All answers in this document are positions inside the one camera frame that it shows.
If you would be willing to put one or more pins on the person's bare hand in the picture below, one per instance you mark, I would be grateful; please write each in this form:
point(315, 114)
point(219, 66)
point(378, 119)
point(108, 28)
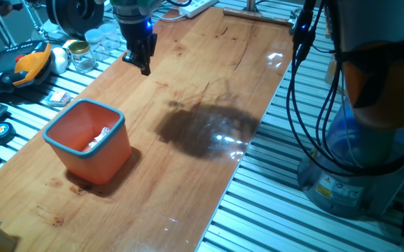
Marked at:
point(5, 10)

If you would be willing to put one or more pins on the small colourful box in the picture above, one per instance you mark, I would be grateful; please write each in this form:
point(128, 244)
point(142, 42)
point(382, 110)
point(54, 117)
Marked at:
point(69, 44)

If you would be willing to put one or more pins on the black orange teach pendant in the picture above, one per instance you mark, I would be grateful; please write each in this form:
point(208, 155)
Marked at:
point(30, 64)

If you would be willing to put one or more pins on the glass jar gold lid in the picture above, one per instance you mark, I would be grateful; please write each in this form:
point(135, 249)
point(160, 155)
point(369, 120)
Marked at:
point(82, 59)

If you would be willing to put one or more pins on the orange trash can blue rim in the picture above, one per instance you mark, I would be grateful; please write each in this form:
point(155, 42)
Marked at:
point(96, 168)

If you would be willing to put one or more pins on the clear jar white lid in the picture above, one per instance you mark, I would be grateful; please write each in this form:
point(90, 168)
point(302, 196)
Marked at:
point(94, 36)

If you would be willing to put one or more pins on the white egg-shaped object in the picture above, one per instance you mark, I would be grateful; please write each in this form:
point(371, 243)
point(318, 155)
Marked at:
point(60, 61)

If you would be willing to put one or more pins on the small clear wrapped packet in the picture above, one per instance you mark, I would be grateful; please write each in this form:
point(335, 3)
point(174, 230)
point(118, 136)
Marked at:
point(59, 98)

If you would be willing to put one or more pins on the orange wooden board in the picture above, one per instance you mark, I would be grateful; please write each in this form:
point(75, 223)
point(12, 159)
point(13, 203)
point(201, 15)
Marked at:
point(187, 192)

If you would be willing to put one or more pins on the grey and orange KUKA arm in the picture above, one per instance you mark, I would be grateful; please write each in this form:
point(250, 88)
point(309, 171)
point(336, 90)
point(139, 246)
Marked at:
point(362, 21)

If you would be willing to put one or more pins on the white power strip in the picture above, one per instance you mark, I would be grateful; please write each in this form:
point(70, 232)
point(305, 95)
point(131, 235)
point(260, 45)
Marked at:
point(201, 6)

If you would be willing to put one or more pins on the black filament spool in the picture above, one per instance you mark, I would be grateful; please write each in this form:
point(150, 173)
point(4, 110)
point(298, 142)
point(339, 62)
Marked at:
point(75, 17)

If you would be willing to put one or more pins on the clear plastic jar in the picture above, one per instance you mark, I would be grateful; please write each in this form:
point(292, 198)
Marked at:
point(110, 38)

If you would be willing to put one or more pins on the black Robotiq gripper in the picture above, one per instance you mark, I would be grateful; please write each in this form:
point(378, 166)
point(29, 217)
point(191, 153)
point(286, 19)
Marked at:
point(138, 36)

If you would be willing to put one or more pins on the black round tape measure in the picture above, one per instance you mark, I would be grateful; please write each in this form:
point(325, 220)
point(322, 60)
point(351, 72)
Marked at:
point(0, 131)

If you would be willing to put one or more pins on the white tissue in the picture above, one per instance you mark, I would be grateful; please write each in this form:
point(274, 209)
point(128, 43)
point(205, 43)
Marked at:
point(103, 133)

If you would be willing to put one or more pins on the upright metal post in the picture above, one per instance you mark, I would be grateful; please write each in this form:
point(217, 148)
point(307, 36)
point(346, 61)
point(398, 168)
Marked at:
point(251, 5)

